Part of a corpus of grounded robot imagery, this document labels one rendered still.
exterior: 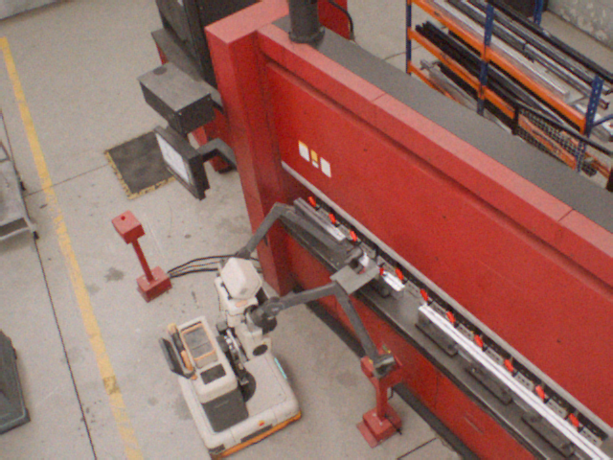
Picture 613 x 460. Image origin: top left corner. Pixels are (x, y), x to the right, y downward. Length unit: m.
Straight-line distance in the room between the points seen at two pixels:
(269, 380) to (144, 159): 3.07
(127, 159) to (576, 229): 5.08
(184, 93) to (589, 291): 2.51
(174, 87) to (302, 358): 2.15
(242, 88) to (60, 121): 4.14
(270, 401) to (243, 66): 2.14
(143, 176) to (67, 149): 1.08
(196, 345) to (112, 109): 4.16
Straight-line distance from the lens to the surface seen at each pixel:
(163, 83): 4.21
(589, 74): 5.01
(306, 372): 4.90
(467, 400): 3.93
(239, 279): 3.67
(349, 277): 4.08
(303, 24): 3.60
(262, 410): 4.47
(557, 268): 2.84
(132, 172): 6.73
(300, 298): 3.65
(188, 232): 5.96
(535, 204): 2.71
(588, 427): 3.45
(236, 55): 3.82
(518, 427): 3.75
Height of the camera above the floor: 4.18
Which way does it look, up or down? 47 degrees down
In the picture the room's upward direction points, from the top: 8 degrees counter-clockwise
